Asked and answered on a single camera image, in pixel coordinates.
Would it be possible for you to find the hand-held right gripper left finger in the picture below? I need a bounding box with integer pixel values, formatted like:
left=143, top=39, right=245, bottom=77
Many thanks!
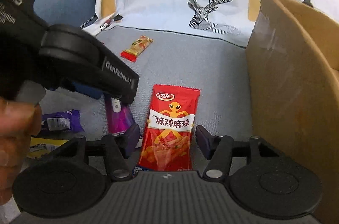
left=40, top=123, right=141, bottom=182

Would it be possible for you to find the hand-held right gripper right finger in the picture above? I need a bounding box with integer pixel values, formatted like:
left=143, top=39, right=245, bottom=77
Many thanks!
left=195, top=126, right=289, bottom=182

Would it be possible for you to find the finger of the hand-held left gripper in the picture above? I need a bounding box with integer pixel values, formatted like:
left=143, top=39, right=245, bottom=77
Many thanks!
left=70, top=81, right=105, bottom=100

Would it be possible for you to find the purple magenta snack packet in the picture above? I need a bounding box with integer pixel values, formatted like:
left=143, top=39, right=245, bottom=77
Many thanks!
left=104, top=97, right=137, bottom=136

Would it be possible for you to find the purple candy packet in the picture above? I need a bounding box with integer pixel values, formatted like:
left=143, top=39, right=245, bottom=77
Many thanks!
left=41, top=109, right=85, bottom=133

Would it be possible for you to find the red snack packet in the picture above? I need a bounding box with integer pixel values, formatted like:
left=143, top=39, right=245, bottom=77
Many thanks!
left=132, top=84, right=201, bottom=178

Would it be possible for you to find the yellow black snack packet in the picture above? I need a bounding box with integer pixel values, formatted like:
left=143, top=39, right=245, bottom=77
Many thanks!
left=26, top=135, right=71, bottom=159

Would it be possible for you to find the cardboard box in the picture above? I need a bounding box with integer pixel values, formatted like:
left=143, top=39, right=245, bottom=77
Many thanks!
left=245, top=0, right=339, bottom=224

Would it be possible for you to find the person's left hand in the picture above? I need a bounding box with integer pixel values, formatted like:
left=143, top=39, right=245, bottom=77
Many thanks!
left=0, top=97, right=43, bottom=190

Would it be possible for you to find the small red orange bar packet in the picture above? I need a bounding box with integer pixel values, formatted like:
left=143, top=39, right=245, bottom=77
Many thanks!
left=120, top=35, right=154, bottom=62

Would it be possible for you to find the grey deer print sofa cover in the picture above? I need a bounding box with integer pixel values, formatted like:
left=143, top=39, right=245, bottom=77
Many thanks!
left=40, top=0, right=339, bottom=174

